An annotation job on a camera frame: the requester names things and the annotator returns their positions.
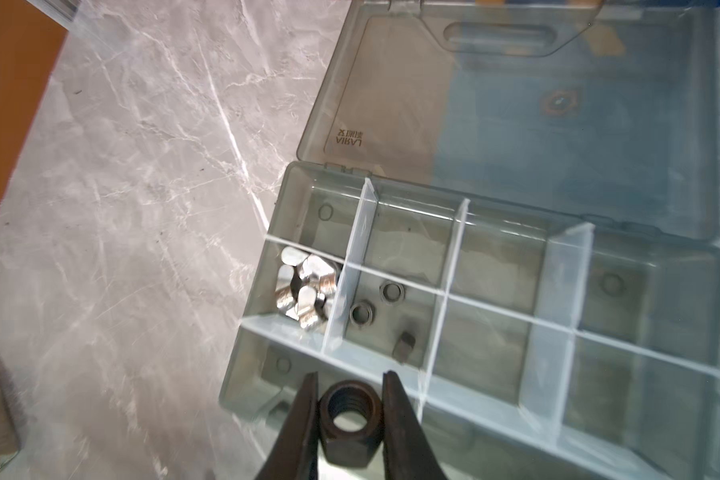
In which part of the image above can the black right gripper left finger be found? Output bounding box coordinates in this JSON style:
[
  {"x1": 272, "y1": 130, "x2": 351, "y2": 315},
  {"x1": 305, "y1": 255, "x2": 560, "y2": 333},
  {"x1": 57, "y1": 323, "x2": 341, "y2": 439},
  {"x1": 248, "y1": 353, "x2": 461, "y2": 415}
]
[{"x1": 255, "y1": 373, "x2": 319, "y2": 480}]

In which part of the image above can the grey plastic organizer box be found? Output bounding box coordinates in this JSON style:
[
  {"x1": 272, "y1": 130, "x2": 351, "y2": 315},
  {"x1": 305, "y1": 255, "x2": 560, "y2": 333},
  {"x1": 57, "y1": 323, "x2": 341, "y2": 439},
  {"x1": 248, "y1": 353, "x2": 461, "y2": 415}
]
[{"x1": 219, "y1": 1, "x2": 720, "y2": 479}]

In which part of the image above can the large black hex nut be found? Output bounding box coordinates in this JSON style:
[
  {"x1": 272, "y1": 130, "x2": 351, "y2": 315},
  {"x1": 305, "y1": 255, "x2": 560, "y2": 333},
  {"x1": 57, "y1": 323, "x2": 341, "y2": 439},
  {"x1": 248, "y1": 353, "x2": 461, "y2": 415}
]
[{"x1": 319, "y1": 380, "x2": 384, "y2": 469}]

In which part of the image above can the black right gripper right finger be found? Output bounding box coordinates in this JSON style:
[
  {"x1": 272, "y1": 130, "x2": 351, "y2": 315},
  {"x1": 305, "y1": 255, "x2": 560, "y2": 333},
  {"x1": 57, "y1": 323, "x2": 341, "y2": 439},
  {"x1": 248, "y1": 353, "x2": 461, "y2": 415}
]
[{"x1": 382, "y1": 371, "x2": 447, "y2": 480}]

